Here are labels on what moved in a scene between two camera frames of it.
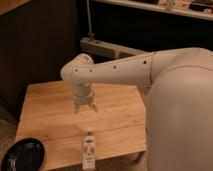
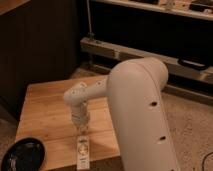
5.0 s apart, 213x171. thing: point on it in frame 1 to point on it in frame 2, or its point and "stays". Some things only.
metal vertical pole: [90, 35] stays
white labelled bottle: [89, 151] to [83, 152]
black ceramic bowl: [25, 154] stays
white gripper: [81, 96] to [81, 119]
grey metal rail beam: [102, 50] stays
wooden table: [48, 115] stays
